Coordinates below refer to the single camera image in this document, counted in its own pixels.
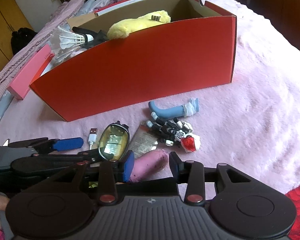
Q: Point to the pink fluffy blanket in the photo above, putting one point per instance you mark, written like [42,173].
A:
[252,105]

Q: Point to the black bag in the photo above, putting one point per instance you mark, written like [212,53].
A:
[23,41]

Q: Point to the light blue floral sheet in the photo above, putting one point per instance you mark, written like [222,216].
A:
[5,107]

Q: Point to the wooden dresser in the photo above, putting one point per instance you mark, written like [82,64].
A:
[282,10]

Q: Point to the yellow plush toy plaid bow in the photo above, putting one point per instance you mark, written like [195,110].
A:
[132,25]

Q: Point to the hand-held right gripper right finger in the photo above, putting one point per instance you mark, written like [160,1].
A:
[175,167]

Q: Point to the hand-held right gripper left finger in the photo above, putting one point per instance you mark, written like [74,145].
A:
[128,167]

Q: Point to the pink oblong toy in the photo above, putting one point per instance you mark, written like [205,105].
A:
[150,163]

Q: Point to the pink long box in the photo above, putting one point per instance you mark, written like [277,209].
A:
[30,75]

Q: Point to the pink white soft toy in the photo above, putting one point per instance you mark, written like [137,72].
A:
[78,52]

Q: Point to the black framed goggles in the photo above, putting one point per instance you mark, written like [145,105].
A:
[113,141]

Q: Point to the yellow wardrobe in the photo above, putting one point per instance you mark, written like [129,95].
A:
[5,25]

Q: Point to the red cardboard shoe box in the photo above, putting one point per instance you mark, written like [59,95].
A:
[140,67]

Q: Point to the blue doll leg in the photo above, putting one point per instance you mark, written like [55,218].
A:
[170,111]

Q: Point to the white feather shuttlecock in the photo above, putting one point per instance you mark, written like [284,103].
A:
[70,38]

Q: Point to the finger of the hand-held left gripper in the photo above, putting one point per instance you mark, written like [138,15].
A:
[67,144]
[65,158]

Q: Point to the red white shoe box lid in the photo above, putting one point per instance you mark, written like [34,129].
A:
[130,1]

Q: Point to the brown foil packet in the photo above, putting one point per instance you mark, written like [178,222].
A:
[142,142]

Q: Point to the pink checked quilt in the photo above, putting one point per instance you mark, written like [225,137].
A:
[40,30]

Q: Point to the black white robot figure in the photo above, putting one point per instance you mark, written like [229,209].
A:
[172,131]

